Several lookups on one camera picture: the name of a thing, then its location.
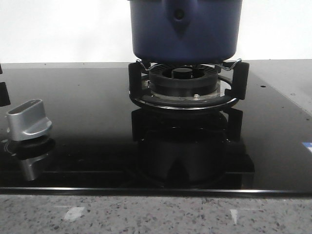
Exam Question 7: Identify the black pot support ring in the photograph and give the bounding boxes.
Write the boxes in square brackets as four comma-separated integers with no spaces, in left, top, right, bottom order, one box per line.
[128,58,250,111]

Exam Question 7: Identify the black gas burner head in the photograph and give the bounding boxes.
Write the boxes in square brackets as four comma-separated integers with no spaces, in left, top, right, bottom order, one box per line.
[149,64,218,97]

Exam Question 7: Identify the silver stove control knob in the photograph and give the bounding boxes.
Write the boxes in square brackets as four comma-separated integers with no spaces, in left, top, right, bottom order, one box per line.
[6,99,52,141]

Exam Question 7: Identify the blue white sticker label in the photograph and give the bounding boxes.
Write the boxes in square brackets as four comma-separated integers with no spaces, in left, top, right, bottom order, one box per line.
[302,142,312,153]

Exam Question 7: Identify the blue cooking pot with handle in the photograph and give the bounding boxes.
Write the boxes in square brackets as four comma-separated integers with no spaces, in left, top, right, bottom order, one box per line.
[129,0,242,64]

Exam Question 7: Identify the black gas stove glass top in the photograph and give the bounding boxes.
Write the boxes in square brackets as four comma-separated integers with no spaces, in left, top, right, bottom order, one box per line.
[0,60,312,197]

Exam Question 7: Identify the black left pot support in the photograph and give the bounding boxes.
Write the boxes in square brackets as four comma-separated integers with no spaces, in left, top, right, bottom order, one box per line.
[0,81,11,107]

